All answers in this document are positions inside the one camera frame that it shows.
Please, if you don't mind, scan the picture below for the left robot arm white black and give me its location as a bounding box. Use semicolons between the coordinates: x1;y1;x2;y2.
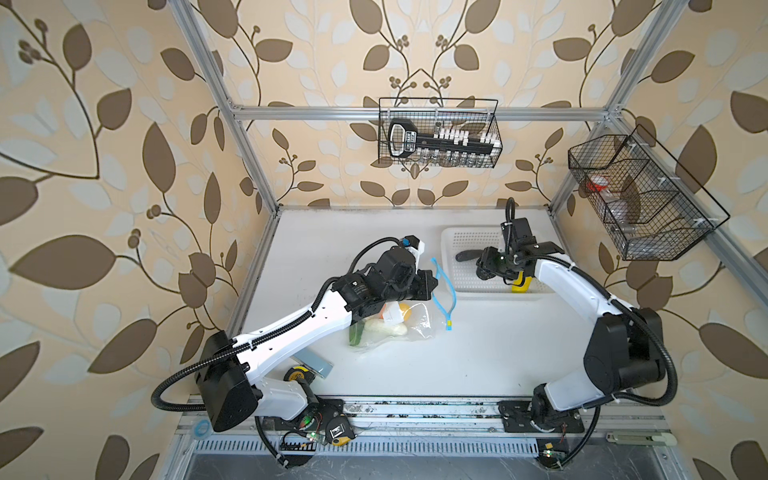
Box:
150;236;438;432

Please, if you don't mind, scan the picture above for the dark toy eggplant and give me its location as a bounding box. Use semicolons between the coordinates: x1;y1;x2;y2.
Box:
455;249;483;262

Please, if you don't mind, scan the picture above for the black wire basket right wall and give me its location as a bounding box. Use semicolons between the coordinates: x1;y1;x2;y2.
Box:
568;125;730;262

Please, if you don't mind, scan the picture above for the yellow toy lemon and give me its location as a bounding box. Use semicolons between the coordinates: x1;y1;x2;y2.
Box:
510;272;532;293

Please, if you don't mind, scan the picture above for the white perforated plastic basket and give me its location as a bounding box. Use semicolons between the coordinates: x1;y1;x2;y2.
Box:
440;226;553;298

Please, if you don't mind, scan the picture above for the red capped item in basket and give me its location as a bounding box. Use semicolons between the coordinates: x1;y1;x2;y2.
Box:
584;175;610;193

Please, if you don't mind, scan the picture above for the black wire basket wall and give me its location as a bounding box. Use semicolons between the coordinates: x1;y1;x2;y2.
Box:
568;125;730;262
378;96;503;169

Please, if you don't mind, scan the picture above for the clear zip bag blue zipper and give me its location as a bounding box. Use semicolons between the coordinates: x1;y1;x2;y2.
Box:
348;258;458;352

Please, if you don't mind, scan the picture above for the black wire basket back wall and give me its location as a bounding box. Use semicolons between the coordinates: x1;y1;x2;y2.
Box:
378;96;503;169

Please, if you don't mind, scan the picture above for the black socket tool set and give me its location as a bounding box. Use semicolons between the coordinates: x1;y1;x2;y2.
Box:
384;118;502;158

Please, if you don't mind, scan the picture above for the yellow black tape measure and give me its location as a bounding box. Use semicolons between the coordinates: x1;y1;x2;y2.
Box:
283;365;315;384

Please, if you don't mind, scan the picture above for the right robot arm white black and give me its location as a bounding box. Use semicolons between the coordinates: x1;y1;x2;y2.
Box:
476;218;679;430

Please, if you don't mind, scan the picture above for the yellow black device on rail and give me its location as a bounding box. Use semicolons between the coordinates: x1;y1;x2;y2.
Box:
325;415;356;447

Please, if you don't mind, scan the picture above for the grey blue flat plate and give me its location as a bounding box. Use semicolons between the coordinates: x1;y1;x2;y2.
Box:
293;348;334;379

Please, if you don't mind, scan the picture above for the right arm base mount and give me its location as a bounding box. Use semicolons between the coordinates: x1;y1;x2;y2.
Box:
498;400;585;435

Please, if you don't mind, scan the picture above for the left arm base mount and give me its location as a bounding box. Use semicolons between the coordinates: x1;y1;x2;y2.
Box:
261;396;348;435

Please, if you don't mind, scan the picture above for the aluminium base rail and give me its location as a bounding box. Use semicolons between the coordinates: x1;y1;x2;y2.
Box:
176;394;670;439

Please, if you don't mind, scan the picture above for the small yellow toy fruit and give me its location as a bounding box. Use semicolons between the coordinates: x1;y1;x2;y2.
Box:
399;303;411;320

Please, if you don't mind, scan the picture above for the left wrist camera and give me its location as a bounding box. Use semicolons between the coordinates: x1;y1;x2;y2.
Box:
400;235;426;264

